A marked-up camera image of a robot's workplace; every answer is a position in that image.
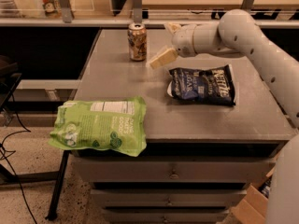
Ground cardboard box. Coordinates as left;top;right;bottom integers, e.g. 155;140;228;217
232;169;274;224

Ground snack bags in box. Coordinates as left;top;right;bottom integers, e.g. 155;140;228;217
259;178;272;198

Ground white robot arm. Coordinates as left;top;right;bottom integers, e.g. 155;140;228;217
149;9;299;224

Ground orange snack packet on shelf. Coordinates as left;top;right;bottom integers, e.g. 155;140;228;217
42;0;61;18

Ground orange soda can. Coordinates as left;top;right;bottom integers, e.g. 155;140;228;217
127;22;147;61

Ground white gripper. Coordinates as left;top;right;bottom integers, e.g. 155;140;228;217
149;22;196;69

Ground dark blue Kettle chip bag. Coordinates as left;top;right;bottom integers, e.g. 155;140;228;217
167;64;235;106

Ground grey drawer cabinet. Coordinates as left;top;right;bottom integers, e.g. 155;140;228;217
74;29;296;224

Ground green rice chip bag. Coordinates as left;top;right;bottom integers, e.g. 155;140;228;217
49;97;147;157

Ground black cable on floor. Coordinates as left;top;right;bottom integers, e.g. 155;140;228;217
0;91;38;224

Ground clear plastic bin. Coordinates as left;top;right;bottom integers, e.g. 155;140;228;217
0;0;94;19

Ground black chair edge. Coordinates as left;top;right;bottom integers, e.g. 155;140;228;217
0;55;21;111

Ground black table leg frame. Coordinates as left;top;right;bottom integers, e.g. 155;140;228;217
0;151;70;224

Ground grey shelf rail with brackets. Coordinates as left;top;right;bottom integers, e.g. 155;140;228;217
0;0;299;27

